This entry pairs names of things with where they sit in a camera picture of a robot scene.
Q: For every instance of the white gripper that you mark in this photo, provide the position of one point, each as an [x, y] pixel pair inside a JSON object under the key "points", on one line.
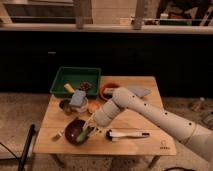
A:
{"points": [[101, 119]]}

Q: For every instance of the green pepper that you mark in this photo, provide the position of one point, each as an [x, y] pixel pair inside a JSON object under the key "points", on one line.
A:
{"points": [[84, 134]]}

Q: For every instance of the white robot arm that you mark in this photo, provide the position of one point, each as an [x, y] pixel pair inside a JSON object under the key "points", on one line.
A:
{"points": [[194, 136]]}

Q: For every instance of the purple bowl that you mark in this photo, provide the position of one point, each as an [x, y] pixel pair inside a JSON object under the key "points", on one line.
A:
{"points": [[73, 132]]}

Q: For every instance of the orange bowl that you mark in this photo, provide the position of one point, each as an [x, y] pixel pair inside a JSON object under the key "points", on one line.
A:
{"points": [[106, 90]]}

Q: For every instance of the white and black brush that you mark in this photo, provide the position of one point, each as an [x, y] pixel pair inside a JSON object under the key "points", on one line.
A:
{"points": [[112, 134]]}

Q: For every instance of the orange fruit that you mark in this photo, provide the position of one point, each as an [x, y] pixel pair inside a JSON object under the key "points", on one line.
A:
{"points": [[93, 106]]}

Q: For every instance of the wooden table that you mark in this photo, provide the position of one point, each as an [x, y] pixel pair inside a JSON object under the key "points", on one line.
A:
{"points": [[158, 143]]}

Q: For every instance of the dark round cup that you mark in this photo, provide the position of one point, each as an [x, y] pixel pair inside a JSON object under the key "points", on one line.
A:
{"points": [[64, 105]]}

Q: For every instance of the dark grapes bunch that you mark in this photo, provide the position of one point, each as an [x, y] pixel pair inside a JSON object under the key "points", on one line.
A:
{"points": [[85, 86]]}

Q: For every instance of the green plastic tray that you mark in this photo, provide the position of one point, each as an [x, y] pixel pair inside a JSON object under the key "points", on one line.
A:
{"points": [[75, 76]]}

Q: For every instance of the black pole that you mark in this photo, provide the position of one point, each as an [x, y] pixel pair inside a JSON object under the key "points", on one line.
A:
{"points": [[25, 151]]}

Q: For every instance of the grey cloth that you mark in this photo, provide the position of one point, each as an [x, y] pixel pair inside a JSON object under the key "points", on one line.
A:
{"points": [[139, 91]]}

